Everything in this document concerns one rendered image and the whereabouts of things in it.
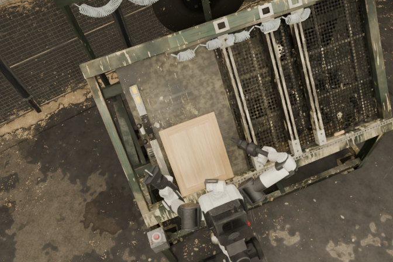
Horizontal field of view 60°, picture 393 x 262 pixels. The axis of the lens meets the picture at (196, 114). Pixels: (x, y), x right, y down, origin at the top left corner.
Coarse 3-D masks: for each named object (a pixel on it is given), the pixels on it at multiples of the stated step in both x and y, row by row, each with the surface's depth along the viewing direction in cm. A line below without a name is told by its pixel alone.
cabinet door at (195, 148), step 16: (176, 128) 250; (192, 128) 253; (208, 128) 256; (176, 144) 254; (192, 144) 256; (208, 144) 259; (176, 160) 256; (192, 160) 259; (208, 160) 262; (224, 160) 264; (176, 176) 259; (192, 176) 262; (208, 176) 265; (224, 176) 267; (192, 192) 265
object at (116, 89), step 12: (324, 12) 260; (252, 36) 256; (276, 36) 256; (348, 36) 274; (240, 48) 252; (360, 72) 280; (120, 84) 240; (108, 96) 240; (120, 96) 244; (120, 108) 246; (264, 120) 270; (276, 120) 272; (132, 132) 252; (144, 168) 258
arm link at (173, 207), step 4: (180, 196) 236; (176, 200) 231; (180, 200) 231; (164, 204) 233; (172, 204) 230; (176, 204) 226; (180, 204) 222; (168, 208) 234; (172, 208) 229; (176, 208) 222; (172, 212) 234; (176, 212) 222
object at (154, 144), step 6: (138, 90) 237; (138, 108) 239; (144, 108) 240; (144, 114) 241; (156, 144) 248; (156, 150) 249; (156, 156) 250; (162, 156) 251; (162, 162) 252; (162, 168) 253; (168, 174) 255
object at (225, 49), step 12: (216, 24) 230; (228, 24) 232; (228, 36) 234; (228, 48) 239; (228, 60) 241; (228, 72) 245; (240, 84) 247; (240, 96) 251; (240, 108) 252; (240, 120) 261; (252, 132) 258; (252, 156) 265
